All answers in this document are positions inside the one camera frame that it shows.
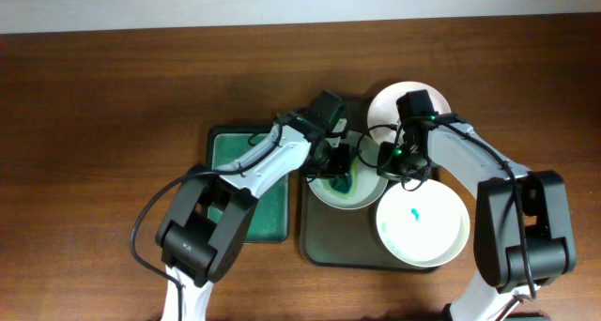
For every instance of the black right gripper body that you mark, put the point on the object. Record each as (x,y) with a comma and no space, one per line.
(398,162)

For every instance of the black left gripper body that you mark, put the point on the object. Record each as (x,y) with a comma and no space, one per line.
(335,161)

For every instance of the green yellow scrub sponge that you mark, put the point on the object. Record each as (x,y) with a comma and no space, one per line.
(344,186)

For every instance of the cream white plate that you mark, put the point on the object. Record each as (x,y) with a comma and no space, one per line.
(426,225)

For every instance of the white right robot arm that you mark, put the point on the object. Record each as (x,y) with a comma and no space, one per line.
(523,238)

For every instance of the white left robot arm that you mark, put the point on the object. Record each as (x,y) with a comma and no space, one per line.
(204,229)

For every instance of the dark grey serving tray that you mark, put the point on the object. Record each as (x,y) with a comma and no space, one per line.
(335,237)

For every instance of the green rectangular tray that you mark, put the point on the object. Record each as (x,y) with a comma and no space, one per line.
(270,223)

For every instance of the pink white plate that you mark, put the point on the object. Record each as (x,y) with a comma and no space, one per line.
(383,111)

